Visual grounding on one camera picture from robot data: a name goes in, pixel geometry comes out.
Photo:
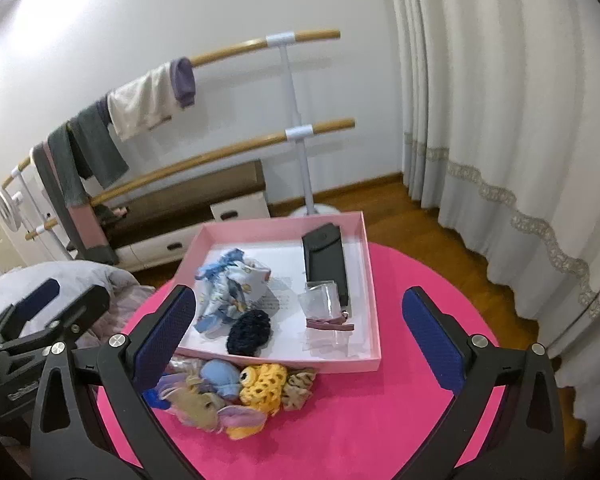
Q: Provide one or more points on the light blue sock ball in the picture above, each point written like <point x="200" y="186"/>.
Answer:
<point x="223" y="377"/>

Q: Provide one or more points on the low bench cabinet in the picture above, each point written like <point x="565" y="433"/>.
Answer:
<point x="159" y="226"/>

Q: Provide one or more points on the black leather pouch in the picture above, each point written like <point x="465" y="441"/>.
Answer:
<point x="324" y="259"/>

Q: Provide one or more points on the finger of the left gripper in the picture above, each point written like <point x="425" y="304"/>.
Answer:
<point x="27" y="308"/>

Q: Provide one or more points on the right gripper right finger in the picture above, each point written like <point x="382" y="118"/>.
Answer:
<point x="526" y="437"/>

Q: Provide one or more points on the pink hair clip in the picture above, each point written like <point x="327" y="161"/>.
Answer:
<point x="340" y="324"/>

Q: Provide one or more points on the purple cloth on barre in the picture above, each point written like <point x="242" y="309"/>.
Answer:
<point x="183" y="81"/>

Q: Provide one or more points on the blue knitted cloth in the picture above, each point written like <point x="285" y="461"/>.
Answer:
<point x="155" y="399"/>

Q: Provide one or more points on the printed blue baby cloth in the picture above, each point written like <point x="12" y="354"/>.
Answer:
<point x="231" y="286"/>

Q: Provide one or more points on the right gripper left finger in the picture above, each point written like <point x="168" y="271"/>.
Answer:
<point x="90" y="419"/>

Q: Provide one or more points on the cream cloth on barre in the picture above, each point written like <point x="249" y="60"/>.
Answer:
<point x="142" y="104"/>

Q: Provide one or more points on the grey pink hanging garment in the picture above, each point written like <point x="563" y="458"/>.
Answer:
<point x="79" y="222"/>

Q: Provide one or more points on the beige patterned scrunchie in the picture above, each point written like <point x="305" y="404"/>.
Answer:
<point x="298" y="389"/>

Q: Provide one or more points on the yellow crochet fish toy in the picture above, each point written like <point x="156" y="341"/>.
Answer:
<point x="262" y="387"/>

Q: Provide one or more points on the pastel organza scrunchie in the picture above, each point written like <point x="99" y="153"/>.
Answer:
<point x="194" y="403"/>

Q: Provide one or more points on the navy crochet scrunchie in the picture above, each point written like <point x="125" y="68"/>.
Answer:
<point x="249" y="334"/>

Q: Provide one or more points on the pink round table mat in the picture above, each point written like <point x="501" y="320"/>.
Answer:
<point x="354" y="426"/>

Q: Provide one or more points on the pink shallow box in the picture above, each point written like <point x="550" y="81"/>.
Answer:
<point x="277" y="243"/>

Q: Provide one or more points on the small white fan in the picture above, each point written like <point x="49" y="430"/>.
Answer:
<point x="10" y="209"/>

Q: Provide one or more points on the dark green hanging cloth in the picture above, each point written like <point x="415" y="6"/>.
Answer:
<point x="81" y="149"/>

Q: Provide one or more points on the white curtain with trim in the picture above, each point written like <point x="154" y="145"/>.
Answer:
<point x="501" y="130"/>

